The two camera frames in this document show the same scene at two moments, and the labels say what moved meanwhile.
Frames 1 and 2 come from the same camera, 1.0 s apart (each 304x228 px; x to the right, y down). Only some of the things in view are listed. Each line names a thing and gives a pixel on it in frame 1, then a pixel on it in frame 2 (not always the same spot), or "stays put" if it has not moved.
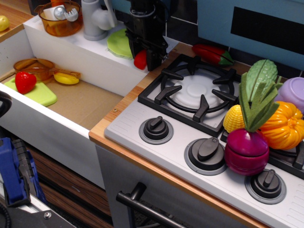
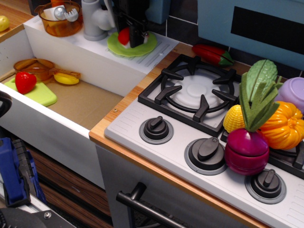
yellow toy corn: (233, 118) stays put
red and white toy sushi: (140, 60) to (124, 37)
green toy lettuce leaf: (258, 90) stays put
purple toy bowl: (291, 90) stays put
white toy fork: (72, 16) stays put
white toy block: (49, 13) stays put
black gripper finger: (135, 46) to (121, 23)
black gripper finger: (154, 58) to (137, 35)
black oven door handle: (134, 200) stays put
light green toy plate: (118, 42) stays put
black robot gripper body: (146, 24) to (130, 12)
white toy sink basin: (62, 131) stays put
